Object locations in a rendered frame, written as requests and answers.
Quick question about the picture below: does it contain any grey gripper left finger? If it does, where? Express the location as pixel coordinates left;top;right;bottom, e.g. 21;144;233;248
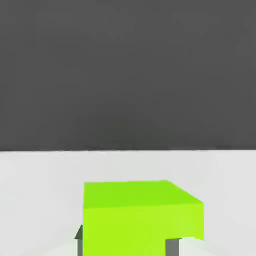
44;224;84;256

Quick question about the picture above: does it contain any small green cube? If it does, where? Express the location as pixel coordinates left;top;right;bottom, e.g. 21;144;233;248
82;180;205;256

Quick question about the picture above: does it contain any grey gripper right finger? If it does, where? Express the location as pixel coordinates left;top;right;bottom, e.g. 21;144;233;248
165;236;221;256

